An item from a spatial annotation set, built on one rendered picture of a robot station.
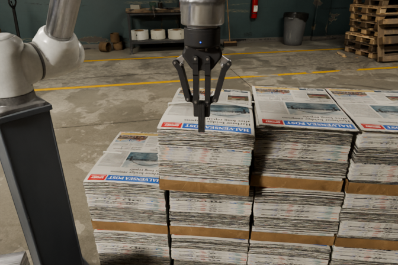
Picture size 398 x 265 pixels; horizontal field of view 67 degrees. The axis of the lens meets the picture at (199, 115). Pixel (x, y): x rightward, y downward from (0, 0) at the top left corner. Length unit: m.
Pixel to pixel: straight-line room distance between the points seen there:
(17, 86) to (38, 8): 6.47
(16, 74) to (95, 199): 0.54
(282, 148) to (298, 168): 0.09
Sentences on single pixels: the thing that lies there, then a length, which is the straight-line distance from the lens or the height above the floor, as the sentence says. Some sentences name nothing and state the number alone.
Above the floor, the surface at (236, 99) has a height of 1.06.
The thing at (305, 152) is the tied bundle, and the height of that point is 0.97.
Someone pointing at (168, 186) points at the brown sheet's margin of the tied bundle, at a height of 0.85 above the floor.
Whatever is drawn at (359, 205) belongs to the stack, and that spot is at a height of 0.78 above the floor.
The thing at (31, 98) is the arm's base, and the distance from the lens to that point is 1.34.
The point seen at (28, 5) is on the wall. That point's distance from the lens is 7.78.
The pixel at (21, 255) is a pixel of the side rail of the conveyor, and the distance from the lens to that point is 0.97.
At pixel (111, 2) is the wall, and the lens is 7.48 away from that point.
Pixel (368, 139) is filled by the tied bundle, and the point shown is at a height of 1.03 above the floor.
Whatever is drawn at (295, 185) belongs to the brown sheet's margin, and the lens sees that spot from 1.03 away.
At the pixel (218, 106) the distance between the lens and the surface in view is 1.02.
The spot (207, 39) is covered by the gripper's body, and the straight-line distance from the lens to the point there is 0.61.
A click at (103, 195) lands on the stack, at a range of 1.13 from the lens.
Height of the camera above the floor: 1.45
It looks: 24 degrees down
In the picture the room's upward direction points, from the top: straight up
